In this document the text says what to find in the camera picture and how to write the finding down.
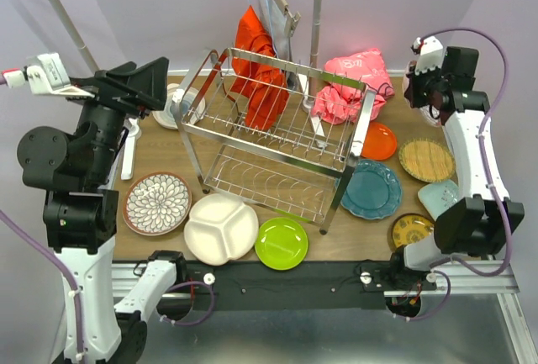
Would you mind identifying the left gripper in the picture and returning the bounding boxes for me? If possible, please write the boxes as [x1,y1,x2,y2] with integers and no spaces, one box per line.
[61,55,170,182]

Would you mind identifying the grey swirl ceramic plate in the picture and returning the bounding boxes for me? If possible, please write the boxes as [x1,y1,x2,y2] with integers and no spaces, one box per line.
[152,83,206,129]

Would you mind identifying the orange plate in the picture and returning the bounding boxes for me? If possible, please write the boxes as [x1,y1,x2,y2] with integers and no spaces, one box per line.
[361,122,397,161]

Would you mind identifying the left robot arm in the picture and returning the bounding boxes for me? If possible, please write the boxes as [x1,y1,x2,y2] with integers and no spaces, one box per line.
[7,53,187,363]

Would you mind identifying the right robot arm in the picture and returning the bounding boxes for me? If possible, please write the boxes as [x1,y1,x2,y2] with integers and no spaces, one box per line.
[386,40,525,290]

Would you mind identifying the steel two-tier dish rack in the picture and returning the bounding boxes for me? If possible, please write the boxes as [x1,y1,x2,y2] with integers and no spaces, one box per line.
[174,48,375,235]

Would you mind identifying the woven bamboo plate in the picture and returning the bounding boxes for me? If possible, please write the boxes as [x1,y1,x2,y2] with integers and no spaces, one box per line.
[398,138,456,183]

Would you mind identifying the pink patterned garment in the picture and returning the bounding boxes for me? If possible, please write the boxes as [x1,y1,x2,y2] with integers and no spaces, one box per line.
[311,47,396,125]

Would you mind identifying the pale blue square plate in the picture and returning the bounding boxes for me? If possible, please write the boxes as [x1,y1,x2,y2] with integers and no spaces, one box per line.
[418,180,459,220]

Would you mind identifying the orange garment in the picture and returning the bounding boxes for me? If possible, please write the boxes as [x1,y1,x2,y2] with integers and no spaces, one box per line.
[230,7,289,131]

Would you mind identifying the teal scalloped plate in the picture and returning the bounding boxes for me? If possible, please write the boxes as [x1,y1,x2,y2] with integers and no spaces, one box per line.
[340,159,403,220]

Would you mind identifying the floral brown rim plate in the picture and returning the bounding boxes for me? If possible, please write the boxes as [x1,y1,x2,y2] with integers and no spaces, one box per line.
[122,171,193,236]

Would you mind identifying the yellow black patterned plate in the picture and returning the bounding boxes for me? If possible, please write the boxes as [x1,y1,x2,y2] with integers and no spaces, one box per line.
[389,214,434,250]

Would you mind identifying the grey towel with panda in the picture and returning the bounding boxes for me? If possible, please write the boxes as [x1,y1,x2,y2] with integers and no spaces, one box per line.
[258,0,297,61]

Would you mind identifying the white divided plate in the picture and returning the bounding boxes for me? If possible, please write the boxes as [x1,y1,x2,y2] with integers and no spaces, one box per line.
[184,193,259,266]

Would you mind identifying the lime green plate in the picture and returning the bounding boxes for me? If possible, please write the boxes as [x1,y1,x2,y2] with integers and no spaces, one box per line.
[254,217,309,272]

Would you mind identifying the black base bar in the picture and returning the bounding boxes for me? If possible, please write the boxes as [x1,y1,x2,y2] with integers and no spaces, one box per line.
[171,260,419,311]

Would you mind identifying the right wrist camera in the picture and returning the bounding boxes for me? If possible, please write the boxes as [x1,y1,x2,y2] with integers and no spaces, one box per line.
[411,35,445,75]

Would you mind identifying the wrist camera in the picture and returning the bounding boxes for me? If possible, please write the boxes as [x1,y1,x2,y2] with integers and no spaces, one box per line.
[411,35,445,75]
[1,53,94,99]

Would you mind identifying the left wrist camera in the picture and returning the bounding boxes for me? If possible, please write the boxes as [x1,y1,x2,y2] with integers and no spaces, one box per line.
[1,53,94,99]

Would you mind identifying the white clothes rail frame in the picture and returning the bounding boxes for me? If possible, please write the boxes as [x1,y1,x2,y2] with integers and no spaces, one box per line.
[26,0,329,181]

